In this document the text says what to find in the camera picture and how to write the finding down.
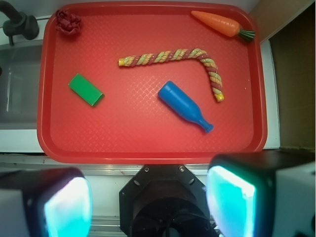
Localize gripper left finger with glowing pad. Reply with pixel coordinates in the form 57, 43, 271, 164
0, 167, 93, 237

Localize green rectangular block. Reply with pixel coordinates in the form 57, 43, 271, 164
69, 74, 104, 107

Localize dark grey faucet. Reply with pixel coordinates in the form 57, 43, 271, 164
0, 0, 40, 46

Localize orange plastic carrot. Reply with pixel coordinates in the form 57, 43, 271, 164
191, 10, 256, 42

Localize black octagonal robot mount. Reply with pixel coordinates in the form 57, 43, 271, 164
119, 164, 218, 237

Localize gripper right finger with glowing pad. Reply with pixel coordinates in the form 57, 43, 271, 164
206, 151, 316, 237

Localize red plastic tray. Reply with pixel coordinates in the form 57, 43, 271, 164
37, 2, 267, 164

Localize twisted multicolour rope toy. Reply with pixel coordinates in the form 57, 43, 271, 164
118, 48, 225, 102

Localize grey metal sink basin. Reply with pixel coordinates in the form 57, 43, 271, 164
0, 45, 42, 130

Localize blue plastic bottle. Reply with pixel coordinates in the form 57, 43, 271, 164
158, 81, 214, 133

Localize crumpled dark red ball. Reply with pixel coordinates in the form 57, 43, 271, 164
55, 10, 81, 36

